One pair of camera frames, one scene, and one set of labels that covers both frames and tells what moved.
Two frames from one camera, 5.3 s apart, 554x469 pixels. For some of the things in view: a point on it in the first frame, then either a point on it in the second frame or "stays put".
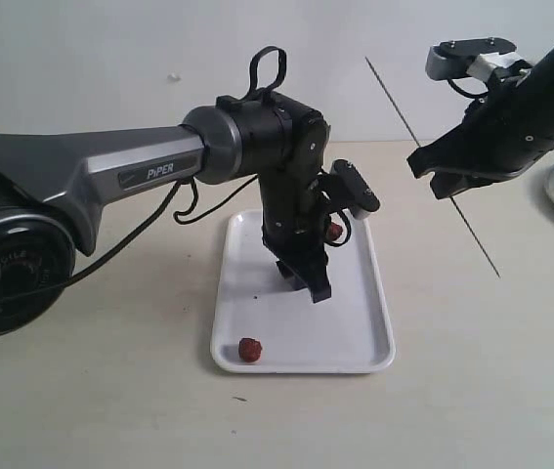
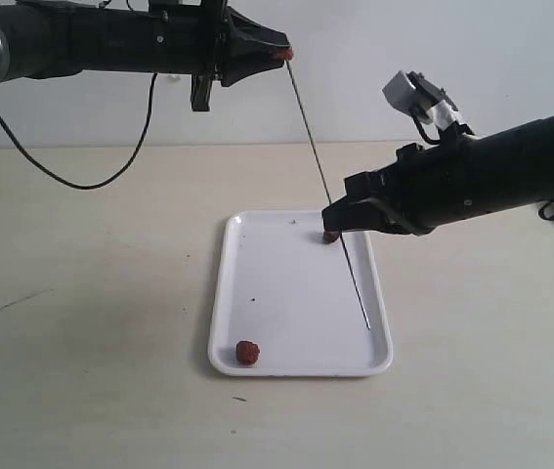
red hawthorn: [335, 232] stays put
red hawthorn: [249, 350] stays put
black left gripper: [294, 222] to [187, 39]
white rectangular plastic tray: [261, 325] stays put
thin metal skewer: [419, 145] to [328, 197]
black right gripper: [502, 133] to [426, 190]
